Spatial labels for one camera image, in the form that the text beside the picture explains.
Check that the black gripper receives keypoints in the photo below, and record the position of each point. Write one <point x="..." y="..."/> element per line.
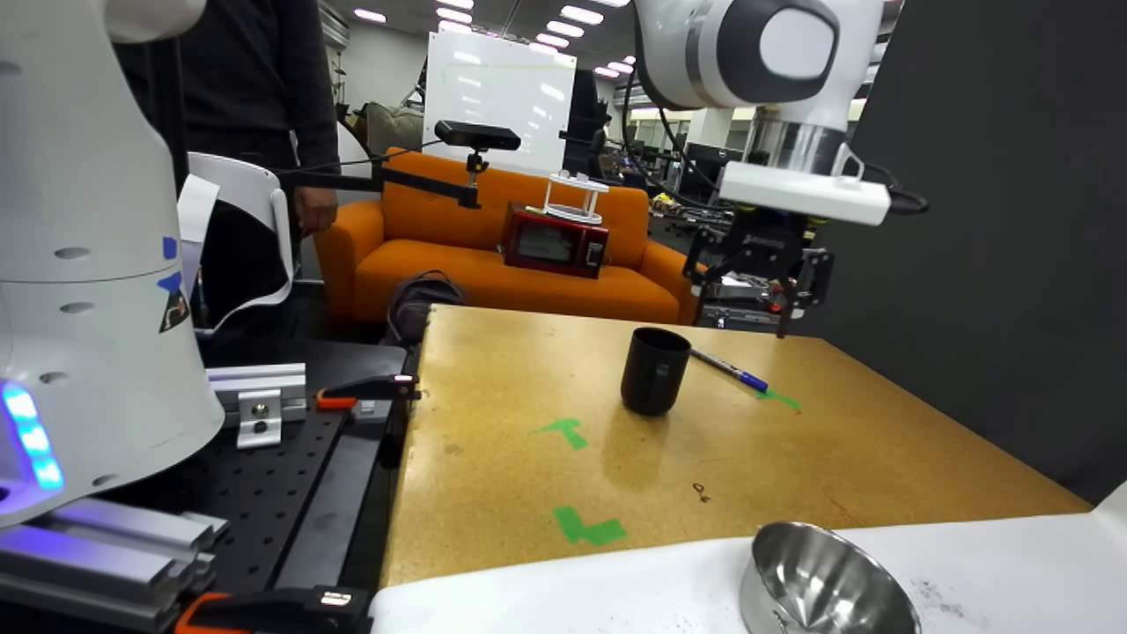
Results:
<point x="766" y="251"/>

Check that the white sheet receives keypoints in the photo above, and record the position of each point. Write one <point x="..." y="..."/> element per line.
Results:
<point x="588" y="592"/>

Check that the bystander hand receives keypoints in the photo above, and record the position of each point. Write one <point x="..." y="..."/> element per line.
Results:
<point x="314" y="208"/>

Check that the silver pen with blue cap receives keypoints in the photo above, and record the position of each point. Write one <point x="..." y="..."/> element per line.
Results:
<point x="731" y="370"/>

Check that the clear plastic holder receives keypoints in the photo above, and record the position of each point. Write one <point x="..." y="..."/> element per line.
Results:
<point x="577" y="200"/>

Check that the red toy microwave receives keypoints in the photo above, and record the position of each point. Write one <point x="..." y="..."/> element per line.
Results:
<point x="556" y="242"/>

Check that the black backdrop curtain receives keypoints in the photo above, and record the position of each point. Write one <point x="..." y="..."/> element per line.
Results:
<point x="997" y="235"/>

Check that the small stainless steel pot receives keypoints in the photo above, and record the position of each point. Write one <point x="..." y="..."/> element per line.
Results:
<point x="822" y="581"/>

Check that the orange sofa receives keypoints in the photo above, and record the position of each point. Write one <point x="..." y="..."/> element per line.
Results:
<point x="469" y="264"/>

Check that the white board panel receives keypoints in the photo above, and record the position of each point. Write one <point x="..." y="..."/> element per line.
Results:
<point x="500" y="100"/>

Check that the black round bag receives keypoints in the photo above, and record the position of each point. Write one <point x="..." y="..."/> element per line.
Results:
<point x="424" y="308"/>

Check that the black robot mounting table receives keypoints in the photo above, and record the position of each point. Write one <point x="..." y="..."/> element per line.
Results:
<point x="293" y="495"/>

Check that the white plastic chair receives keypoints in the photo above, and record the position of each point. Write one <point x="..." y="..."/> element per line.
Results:
<point x="241" y="223"/>

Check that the person in black clothes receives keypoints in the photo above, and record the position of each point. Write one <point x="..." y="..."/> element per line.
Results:
<point x="241" y="83"/>

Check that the orange and black clamp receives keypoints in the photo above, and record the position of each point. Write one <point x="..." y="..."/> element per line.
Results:
<point x="277" y="612"/>

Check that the aluminium extrusion rails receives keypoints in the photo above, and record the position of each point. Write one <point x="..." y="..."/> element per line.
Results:
<point x="107" y="558"/>

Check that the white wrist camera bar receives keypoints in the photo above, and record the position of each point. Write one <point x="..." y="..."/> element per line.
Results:
<point x="805" y="196"/>

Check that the black camera on tripod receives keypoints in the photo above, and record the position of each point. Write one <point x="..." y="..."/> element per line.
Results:
<point x="478" y="135"/>

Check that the aluminium angle bracket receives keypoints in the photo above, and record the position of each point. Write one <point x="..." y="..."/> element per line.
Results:
<point x="262" y="404"/>

